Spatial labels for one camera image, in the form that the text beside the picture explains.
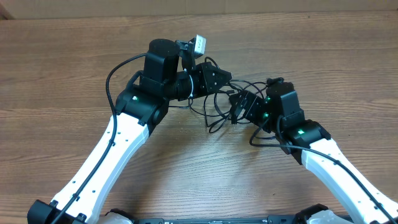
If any black cable USB plug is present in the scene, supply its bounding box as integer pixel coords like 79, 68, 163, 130
182, 79, 268, 134

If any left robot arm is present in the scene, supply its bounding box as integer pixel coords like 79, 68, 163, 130
27, 35, 232, 223

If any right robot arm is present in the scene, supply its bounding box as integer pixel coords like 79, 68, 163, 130
229, 78, 397, 223

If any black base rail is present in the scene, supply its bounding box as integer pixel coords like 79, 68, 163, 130
133, 215, 298, 224

